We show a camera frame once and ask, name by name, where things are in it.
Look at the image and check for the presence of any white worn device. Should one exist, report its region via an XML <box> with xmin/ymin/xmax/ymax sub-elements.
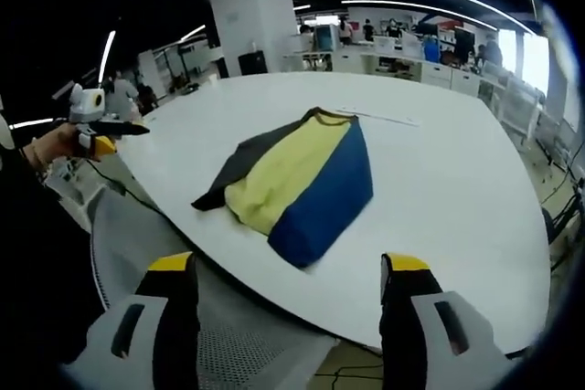
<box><xmin>0</xmin><ymin>112</ymin><xmax>18</xmax><ymax>150</ymax></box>

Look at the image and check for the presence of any yellow blue grey garment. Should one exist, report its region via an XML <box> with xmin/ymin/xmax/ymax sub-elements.
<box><xmin>190</xmin><ymin>106</ymin><xmax>375</xmax><ymax>270</ymax></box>

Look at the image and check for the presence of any person's black shirt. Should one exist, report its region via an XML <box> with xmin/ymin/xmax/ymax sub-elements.
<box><xmin>0</xmin><ymin>152</ymin><xmax>109</xmax><ymax>366</ymax></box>

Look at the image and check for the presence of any blue storage box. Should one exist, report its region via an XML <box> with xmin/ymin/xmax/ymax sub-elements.
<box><xmin>421</xmin><ymin>37</ymin><xmax>443</xmax><ymax>63</ymax></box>

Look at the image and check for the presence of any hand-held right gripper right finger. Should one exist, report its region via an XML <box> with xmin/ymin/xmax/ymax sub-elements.
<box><xmin>378</xmin><ymin>251</ymin><xmax>509</xmax><ymax>390</ymax></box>

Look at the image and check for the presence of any person's left hand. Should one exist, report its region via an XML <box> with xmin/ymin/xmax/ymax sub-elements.
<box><xmin>22</xmin><ymin>122</ymin><xmax>96</xmax><ymax>168</ymax></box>

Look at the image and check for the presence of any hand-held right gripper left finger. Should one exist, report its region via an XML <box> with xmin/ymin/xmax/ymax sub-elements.
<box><xmin>59</xmin><ymin>250</ymin><xmax>203</xmax><ymax>390</ymax></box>

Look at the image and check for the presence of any black cabinet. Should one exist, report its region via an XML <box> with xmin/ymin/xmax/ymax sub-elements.
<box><xmin>237</xmin><ymin>49</ymin><xmax>270</xmax><ymax>77</ymax></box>

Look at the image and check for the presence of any wide white pillar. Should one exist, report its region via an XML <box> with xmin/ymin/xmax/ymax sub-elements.
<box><xmin>207</xmin><ymin>0</ymin><xmax>299</xmax><ymax>77</ymax></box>

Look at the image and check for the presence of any white strip with holes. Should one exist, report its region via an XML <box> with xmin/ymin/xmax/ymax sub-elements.
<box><xmin>335</xmin><ymin>108</ymin><xmax>422</xmax><ymax>128</ymax></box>

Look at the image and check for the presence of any grey mesh chair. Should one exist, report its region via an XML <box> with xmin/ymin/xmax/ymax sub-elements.
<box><xmin>86</xmin><ymin>186</ymin><xmax>340</xmax><ymax>390</ymax></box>

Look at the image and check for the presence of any thin wrist bracelet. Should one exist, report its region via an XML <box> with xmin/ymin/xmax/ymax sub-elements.
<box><xmin>30</xmin><ymin>142</ymin><xmax>48</xmax><ymax>175</ymax></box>

